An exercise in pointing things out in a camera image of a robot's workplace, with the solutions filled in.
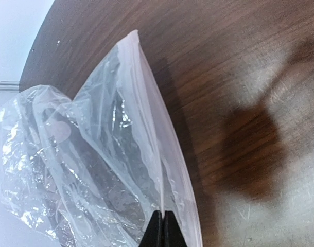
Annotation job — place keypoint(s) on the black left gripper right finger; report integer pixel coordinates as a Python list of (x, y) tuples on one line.
[(172, 235)]

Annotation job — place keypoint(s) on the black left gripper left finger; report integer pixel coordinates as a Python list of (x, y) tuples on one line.
[(153, 234)]

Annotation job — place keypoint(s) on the clear zip top bag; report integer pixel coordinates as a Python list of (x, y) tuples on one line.
[(90, 171)]

